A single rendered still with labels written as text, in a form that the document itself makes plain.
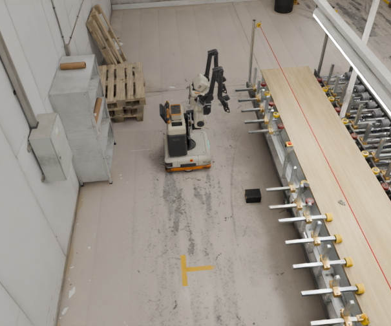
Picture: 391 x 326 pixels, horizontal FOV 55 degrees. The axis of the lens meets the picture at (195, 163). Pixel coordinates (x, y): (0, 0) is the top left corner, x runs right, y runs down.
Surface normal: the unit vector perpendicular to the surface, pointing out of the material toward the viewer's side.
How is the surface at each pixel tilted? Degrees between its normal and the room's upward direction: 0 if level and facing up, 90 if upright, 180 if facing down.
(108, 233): 0
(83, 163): 90
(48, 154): 90
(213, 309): 0
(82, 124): 90
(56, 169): 90
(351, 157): 0
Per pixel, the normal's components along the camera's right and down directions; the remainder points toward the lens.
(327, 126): -0.03, -0.72
